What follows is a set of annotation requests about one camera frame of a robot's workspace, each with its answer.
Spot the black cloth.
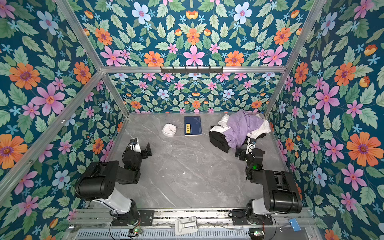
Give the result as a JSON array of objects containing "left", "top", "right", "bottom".
[{"left": 209, "top": 126, "right": 267, "bottom": 154}]

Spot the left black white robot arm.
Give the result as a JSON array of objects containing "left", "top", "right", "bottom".
[{"left": 75, "top": 139, "right": 154, "bottom": 226}]

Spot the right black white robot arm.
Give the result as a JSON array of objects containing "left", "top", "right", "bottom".
[{"left": 229, "top": 148, "right": 303, "bottom": 226}]

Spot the purple cloth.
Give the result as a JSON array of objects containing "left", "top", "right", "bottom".
[{"left": 223, "top": 110, "right": 264, "bottom": 149}]

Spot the white cloth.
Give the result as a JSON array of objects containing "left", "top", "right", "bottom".
[{"left": 210, "top": 114, "right": 271, "bottom": 139}]

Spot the white square container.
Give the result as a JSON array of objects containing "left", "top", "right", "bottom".
[{"left": 162, "top": 124, "right": 177, "bottom": 138}]

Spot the dark blue book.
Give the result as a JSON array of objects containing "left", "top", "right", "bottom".
[{"left": 184, "top": 116, "right": 202, "bottom": 137}]

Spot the blue tape piece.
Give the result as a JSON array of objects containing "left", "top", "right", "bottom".
[{"left": 289, "top": 218, "right": 302, "bottom": 232}]

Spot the white ventilation grille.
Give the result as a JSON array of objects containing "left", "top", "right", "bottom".
[{"left": 76, "top": 229, "right": 251, "bottom": 240}]

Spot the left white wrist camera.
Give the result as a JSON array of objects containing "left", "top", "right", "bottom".
[{"left": 128, "top": 138, "right": 142, "bottom": 153}]

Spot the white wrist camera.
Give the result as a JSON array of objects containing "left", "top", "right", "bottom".
[
  {"left": 246, "top": 138, "right": 257, "bottom": 154},
  {"left": 128, "top": 138, "right": 142, "bottom": 153}
]

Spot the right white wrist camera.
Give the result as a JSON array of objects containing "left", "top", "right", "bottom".
[{"left": 246, "top": 138, "right": 257, "bottom": 154}]

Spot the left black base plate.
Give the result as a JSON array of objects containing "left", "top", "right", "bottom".
[{"left": 112, "top": 210, "right": 155, "bottom": 227}]

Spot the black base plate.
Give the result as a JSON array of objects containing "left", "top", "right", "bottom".
[
  {"left": 229, "top": 209, "right": 274, "bottom": 226},
  {"left": 112, "top": 210, "right": 155, "bottom": 227}
]

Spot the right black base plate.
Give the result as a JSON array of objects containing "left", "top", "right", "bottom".
[{"left": 229, "top": 209, "right": 274, "bottom": 226}]

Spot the white plastic bracket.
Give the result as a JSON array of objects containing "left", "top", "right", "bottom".
[{"left": 175, "top": 216, "right": 199, "bottom": 236}]

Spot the black hook rail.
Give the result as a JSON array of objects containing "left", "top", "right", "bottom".
[{"left": 160, "top": 66, "right": 224, "bottom": 74}]

